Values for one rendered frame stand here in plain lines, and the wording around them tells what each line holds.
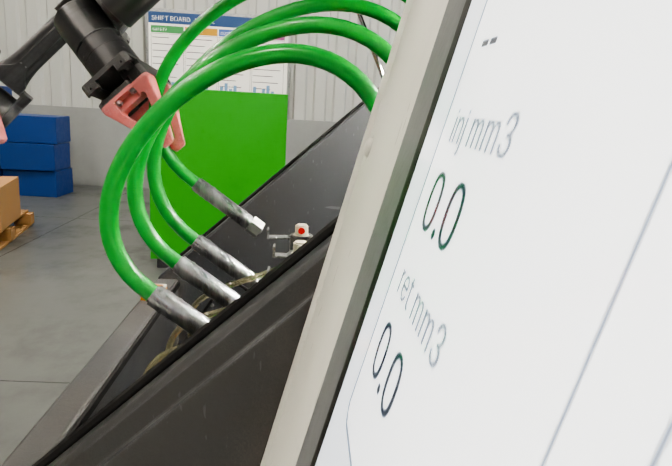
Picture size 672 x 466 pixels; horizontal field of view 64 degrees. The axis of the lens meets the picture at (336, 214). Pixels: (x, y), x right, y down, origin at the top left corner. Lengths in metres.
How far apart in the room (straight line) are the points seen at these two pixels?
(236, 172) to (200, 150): 0.29
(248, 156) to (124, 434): 3.63
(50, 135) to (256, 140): 3.46
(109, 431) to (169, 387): 0.05
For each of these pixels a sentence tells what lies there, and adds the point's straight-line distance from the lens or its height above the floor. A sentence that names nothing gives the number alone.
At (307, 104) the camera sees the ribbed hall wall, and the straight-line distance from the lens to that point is 7.15.
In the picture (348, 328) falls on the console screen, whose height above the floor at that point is 1.22.
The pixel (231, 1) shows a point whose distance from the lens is 0.65.
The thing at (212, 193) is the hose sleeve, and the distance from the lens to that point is 0.66.
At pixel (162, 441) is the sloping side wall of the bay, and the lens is 0.37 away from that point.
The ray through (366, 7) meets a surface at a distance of 0.57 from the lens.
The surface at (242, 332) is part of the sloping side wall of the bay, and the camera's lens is 0.33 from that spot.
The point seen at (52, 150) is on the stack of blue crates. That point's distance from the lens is 6.87.
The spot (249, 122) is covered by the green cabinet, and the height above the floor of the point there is 1.09.
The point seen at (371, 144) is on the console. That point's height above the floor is 1.27.
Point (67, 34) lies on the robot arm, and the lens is 0.72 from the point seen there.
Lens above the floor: 1.29
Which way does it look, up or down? 12 degrees down
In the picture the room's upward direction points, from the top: 3 degrees clockwise
